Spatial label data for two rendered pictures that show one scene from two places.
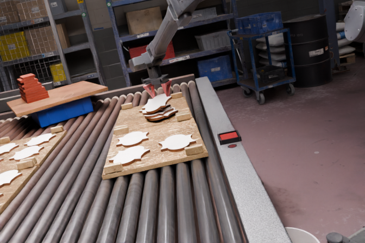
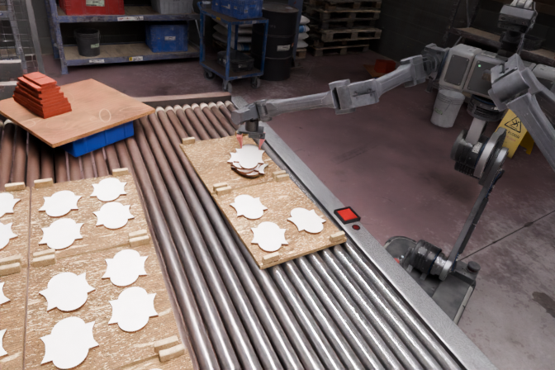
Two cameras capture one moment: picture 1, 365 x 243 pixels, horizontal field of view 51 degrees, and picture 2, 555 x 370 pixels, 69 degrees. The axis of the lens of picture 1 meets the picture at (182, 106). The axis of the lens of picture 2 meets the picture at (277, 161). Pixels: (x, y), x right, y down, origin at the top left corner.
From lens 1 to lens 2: 0.97 m
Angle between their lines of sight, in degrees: 33
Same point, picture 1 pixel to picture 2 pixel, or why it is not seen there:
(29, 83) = (49, 92)
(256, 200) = (425, 303)
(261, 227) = (449, 334)
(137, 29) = not seen: outside the picture
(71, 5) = not seen: outside the picture
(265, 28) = (245, 14)
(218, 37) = (178, 1)
